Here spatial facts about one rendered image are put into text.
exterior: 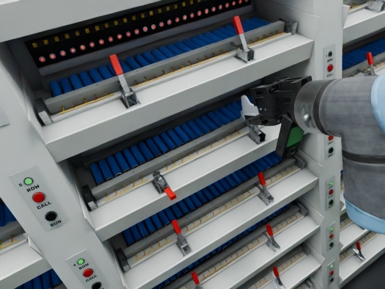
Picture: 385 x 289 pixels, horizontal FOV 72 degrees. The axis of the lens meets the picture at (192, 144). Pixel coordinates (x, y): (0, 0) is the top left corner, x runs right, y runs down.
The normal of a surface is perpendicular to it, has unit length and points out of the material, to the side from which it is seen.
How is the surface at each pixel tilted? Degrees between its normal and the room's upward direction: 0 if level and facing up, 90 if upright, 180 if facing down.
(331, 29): 90
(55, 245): 90
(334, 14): 90
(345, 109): 72
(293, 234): 19
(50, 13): 109
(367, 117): 80
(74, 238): 90
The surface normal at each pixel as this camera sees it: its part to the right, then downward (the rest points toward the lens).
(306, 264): -0.08, -0.71
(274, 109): 0.39, 0.15
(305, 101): -0.89, -0.18
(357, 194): -0.90, 0.26
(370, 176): -0.65, 0.31
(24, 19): 0.50, 0.58
